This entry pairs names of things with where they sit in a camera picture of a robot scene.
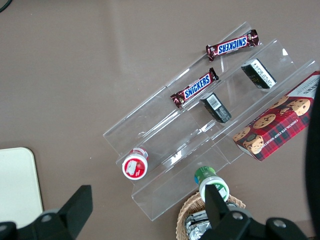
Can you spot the small black carton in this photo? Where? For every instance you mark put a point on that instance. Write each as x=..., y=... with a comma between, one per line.
x=260, y=73
x=216, y=107

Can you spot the Snickers chocolate bar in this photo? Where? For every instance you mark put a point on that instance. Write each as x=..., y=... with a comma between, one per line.
x=196, y=87
x=232, y=45

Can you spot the green lidded yogurt cup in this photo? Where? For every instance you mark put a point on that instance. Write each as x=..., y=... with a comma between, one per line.
x=205, y=175

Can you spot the stack of foil containers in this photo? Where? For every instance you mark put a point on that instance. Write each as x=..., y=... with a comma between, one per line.
x=195, y=225

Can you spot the red lidded yogurt cup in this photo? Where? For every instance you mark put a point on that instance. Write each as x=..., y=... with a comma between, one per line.
x=134, y=167

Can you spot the oval tan wicker basket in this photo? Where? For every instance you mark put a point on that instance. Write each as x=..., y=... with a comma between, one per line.
x=183, y=215

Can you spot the clear acrylic stepped shelf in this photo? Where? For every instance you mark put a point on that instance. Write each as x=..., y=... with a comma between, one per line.
x=175, y=140

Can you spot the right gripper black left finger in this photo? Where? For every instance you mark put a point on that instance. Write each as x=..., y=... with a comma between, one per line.
x=75, y=212

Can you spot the red tartan cookie box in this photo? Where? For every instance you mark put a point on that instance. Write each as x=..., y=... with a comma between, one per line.
x=277, y=125

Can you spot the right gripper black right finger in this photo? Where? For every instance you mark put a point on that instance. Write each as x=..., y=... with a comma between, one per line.
x=217, y=215

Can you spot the cream plastic tray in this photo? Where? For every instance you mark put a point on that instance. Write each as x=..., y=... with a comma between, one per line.
x=17, y=185

